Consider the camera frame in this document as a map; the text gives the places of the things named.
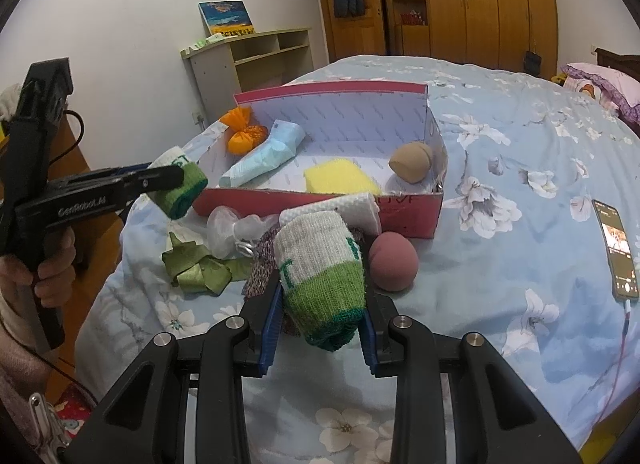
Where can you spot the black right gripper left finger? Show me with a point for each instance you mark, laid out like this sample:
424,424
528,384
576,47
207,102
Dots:
263,316

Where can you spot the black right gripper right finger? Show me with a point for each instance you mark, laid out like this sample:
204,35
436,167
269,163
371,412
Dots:
380,352

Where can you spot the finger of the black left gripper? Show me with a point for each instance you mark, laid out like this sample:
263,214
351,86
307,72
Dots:
50,212
140,176

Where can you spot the green white sock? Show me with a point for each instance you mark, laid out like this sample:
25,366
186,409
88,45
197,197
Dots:
184,181
322,276

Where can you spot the grey brown knitted sock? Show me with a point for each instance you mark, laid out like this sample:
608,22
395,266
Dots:
263,265

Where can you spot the green satin ribbon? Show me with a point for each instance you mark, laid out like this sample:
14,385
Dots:
192,267

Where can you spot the orange mesh pouch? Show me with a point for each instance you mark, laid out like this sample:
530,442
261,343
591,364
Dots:
245,135

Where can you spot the yellow foam sponge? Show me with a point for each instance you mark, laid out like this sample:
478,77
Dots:
339,176

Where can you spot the left hand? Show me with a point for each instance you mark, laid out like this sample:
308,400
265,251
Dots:
53,281

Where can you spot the pink makeup sponge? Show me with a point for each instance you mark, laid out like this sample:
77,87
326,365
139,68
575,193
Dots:
393,262

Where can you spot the white waffle towel roll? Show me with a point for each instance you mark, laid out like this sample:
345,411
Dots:
358,211

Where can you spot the beige shelf desk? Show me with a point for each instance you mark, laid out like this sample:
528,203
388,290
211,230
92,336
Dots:
225,69

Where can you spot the blue floral bedspread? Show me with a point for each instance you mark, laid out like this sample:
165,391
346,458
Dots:
518,255

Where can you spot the red cardboard box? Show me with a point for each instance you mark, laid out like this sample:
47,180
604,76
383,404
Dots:
361,121

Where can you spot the green white book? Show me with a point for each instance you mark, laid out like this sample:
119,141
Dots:
214,38

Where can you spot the blue yellow painting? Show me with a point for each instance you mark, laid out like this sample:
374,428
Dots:
229,18

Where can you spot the tan makeup sponge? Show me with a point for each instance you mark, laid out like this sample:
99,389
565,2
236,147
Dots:
412,161

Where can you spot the smartphone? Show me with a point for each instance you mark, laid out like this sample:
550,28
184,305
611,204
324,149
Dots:
624,281

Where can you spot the far pink ruffled pillow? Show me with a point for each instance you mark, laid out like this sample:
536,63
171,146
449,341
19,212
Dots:
612,89

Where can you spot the wooden wardrobe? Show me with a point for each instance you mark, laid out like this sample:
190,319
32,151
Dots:
489,33

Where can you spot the dark wooden headboard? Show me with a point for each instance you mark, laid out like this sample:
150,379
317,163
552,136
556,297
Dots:
621,62

